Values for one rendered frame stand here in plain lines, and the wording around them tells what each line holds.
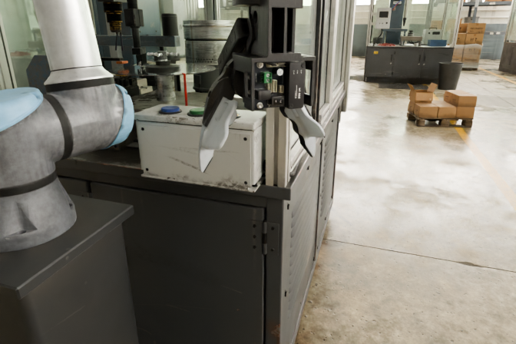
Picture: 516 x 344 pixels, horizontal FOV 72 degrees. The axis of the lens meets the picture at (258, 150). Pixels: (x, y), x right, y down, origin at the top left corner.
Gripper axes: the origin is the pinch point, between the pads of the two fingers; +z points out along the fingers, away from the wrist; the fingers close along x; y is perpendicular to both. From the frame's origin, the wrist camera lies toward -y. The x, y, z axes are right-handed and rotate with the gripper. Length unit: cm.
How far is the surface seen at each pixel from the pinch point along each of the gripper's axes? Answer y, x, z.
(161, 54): -77, -2, -8
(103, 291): -20.3, -22.8, 29.6
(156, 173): -38.1, -10.1, 15.0
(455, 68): -428, 539, 52
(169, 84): -77, -1, 1
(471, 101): -238, 347, 61
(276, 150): -25.3, 14.1, 8.3
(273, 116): -25.0, 13.1, 0.6
